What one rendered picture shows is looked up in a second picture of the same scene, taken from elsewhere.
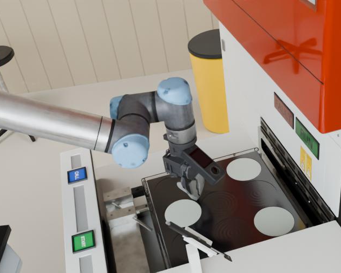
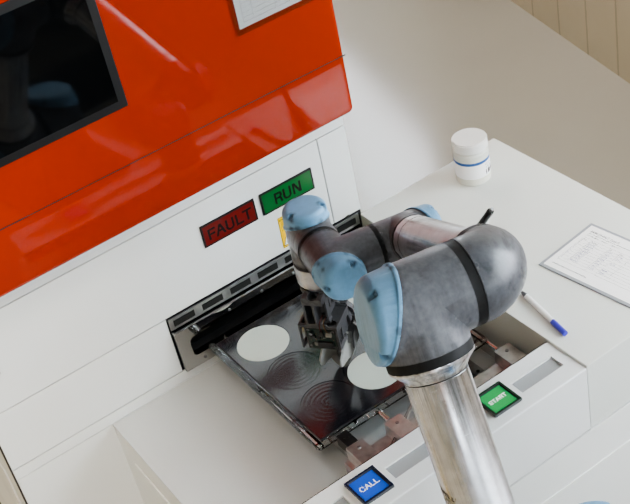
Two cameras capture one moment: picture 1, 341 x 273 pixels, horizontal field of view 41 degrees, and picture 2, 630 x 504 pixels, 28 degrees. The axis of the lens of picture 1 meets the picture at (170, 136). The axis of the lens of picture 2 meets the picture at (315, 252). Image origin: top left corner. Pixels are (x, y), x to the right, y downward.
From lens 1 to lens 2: 222 cm
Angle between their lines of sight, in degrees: 83
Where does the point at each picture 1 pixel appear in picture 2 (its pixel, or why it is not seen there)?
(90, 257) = (515, 383)
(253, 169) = (262, 333)
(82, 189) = (395, 465)
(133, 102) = (343, 238)
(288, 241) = not seen: hidden behind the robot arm
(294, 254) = not seen: hidden behind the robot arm
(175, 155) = (330, 314)
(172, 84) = (306, 203)
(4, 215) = not seen: outside the picture
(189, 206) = (359, 368)
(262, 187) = (296, 314)
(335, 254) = (409, 203)
